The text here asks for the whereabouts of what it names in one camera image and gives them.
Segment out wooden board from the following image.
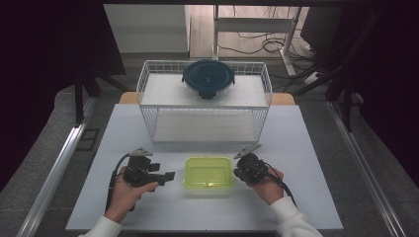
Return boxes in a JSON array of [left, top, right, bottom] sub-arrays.
[[118, 91, 296, 107]]

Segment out aluminium rail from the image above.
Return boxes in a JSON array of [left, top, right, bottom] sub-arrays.
[[327, 100, 408, 237], [16, 96, 97, 237]]

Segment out person's left hand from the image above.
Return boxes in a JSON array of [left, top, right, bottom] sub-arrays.
[[104, 165, 160, 224]]

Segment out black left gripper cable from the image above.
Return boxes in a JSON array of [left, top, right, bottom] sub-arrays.
[[104, 153, 130, 213]]

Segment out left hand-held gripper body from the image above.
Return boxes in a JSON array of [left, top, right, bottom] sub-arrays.
[[123, 147, 166, 189]]

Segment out black metal stand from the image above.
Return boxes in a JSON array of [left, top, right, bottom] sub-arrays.
[[72, 67, 130, 126]]

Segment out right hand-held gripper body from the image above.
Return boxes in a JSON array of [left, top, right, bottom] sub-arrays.
[[232, 143, 270, 185]]

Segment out round container with blue lid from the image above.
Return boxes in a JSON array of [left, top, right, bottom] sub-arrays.
[[181, 58, 236, 101]]

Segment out white cabinet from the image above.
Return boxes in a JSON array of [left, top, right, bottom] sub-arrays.
[[103, 3, 192, 55]]

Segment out white wire basket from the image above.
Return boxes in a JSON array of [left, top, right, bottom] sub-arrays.
[[135, 59, 274, 145]]

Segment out black tripod legs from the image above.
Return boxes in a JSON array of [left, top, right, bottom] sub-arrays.
[[294, 13, 388, 133]]

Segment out person's right hand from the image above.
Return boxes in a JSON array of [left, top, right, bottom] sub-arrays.
[[245, 167, 286, 206]]

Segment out white metal desk frame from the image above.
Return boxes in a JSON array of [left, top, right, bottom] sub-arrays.
[[211, 4, 303, 77]]

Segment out black cables on floor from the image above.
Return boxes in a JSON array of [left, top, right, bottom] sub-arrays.
[[216, 5, 317, 57]]

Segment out rectangular container with green lid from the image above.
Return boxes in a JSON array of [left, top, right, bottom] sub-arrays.
[[182, 155, 236, 196]]

